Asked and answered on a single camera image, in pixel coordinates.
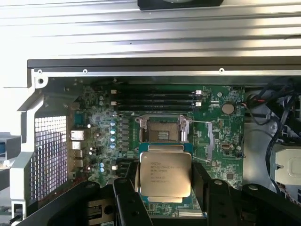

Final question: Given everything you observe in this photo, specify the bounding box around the thin metal locking lever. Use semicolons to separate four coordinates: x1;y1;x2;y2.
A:
184;119;213;124
192;154;211;163

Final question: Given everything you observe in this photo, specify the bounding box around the silver socket cover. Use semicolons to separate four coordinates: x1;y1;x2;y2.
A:
179;115;191;143

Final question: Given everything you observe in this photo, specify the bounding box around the black RAM slot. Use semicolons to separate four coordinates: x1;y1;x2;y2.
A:
110;88;203;95
110;93;203;100
110;105;203;112
110;99;203;106

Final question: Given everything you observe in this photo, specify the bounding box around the open grey PC case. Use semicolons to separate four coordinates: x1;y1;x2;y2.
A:
9;58;301;226

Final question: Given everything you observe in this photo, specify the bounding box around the silver narrow card slot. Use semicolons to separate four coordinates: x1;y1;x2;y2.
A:
206;121;216;159

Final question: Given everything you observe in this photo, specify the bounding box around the grey metal disk bay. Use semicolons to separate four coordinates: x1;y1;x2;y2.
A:
269;142;301;191

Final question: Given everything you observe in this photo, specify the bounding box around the green motherboard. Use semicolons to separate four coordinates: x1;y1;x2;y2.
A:
67;84;246;217

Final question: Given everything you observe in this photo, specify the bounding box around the grey and blue parts rack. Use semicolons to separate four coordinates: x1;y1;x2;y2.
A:
0;131;22;170

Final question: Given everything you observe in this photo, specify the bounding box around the silver rear port block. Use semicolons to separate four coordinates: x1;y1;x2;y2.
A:
69;129;85;168

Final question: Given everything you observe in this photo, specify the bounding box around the black flat base plate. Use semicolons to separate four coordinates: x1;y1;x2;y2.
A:
137;0;224;11

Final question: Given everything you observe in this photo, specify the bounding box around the black wire bundle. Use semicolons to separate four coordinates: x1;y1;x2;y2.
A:
244;77;301;132

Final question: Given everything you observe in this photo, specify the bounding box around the CPU socket with metal frame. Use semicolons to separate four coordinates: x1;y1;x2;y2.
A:
138;115;191;144

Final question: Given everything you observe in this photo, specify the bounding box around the blue wire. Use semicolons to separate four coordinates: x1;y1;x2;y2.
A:
267;127;286;196

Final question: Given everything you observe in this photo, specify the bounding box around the round silver coin battery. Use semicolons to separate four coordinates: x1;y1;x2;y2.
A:
222;103;235;115

